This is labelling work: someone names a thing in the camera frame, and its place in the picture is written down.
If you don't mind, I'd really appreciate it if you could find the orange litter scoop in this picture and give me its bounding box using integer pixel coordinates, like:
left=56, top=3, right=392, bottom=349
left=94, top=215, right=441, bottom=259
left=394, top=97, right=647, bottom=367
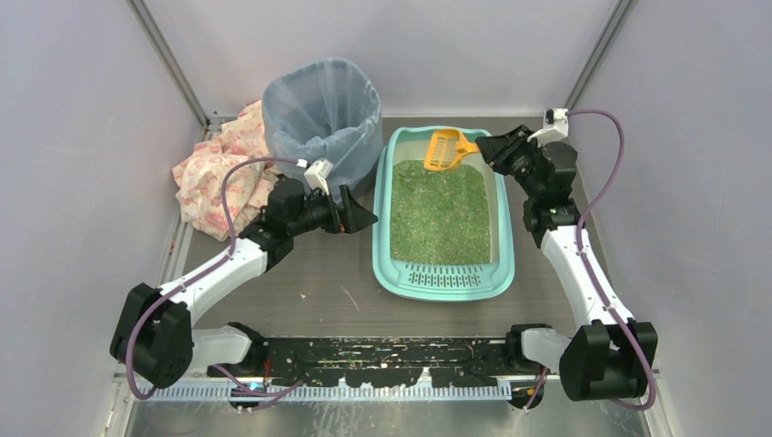
left=423, top=128, right=480, bottom=171

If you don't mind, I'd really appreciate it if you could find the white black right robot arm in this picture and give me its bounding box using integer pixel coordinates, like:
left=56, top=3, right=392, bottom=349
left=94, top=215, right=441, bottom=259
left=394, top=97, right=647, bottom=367
left=474, top=126, right=658, bottom=411

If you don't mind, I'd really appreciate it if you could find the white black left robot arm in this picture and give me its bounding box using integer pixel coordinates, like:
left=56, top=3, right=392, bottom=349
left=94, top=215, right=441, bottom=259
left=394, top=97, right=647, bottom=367
left=109, top=179, right=378, bottom=390

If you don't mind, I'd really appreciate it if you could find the green cat litter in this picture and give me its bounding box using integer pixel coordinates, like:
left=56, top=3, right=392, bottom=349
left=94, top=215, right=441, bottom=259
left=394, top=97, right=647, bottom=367
left=390, top=160, right=491, bottom=266

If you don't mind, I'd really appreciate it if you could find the teal litter box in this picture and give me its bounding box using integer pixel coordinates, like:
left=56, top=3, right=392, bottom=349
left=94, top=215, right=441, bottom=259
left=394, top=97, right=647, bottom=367
left=372, top=126, right=515, bottom=302

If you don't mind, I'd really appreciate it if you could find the pink patterned cloth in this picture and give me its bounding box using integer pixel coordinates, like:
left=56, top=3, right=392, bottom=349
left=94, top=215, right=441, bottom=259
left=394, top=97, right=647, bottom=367
left=172, top=100, right=281, bottom=241

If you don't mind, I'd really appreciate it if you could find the bin with blue bag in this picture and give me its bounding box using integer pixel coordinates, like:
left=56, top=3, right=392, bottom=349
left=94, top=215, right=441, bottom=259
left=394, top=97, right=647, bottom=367
left=262, top=57, right=383, bottom=201

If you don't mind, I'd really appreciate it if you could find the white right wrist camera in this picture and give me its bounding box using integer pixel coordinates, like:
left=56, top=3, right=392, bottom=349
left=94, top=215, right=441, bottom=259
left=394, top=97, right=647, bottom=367
left=527, top=108, right=569, bottom=146

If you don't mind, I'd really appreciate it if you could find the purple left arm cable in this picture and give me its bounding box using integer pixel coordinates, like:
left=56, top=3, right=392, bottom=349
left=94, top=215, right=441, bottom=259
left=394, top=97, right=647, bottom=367
left=123, top=157, right=315, bottom=414

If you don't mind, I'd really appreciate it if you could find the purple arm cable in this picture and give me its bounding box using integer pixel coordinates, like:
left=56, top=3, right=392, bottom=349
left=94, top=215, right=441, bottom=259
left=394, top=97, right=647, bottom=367
left=123, top=157, right=315, bottom=414
left=521, top=108, right=657, bottom=412

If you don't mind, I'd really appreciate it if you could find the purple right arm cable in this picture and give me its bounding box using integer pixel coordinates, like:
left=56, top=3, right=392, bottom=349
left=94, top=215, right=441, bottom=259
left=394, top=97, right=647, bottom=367
left=521, top=108, right=657, bottom=412

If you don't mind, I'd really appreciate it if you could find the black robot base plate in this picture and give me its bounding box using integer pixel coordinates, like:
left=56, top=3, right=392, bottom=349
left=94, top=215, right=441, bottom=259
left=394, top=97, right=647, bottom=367
left=207, top=334, right=545, bottom=389

